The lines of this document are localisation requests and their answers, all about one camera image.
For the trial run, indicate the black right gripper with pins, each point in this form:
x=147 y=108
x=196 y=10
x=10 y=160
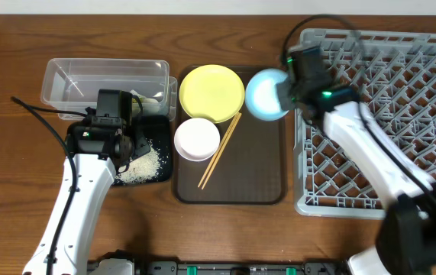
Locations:
x=284 y=91

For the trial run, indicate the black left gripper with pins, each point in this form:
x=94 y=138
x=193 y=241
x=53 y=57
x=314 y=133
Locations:
x=141 y=141

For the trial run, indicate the pile of rice grains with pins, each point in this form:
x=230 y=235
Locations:
x=141 y=170

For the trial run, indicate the light blue bowl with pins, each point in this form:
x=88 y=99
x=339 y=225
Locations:
x=261 y=95

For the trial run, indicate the white bowl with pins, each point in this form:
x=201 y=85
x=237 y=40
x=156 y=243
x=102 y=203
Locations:
x=197 y=139

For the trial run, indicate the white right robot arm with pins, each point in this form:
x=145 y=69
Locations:
x=406 y=242

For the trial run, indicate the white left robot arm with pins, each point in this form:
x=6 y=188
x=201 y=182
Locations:
x=64 y=247

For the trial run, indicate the black waste tray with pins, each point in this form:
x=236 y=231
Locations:
x=156 y=129

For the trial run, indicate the clear plastic waste bin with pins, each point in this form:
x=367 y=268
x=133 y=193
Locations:
x=73 y=84

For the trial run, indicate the grey dishwasher rack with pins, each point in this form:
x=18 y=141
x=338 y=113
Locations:
x=398 y=71

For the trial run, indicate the yellow plate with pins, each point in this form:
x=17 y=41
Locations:
x=213 y=92

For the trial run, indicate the dark brown serving tray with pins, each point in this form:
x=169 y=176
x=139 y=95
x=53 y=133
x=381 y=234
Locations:
x=250 y=171

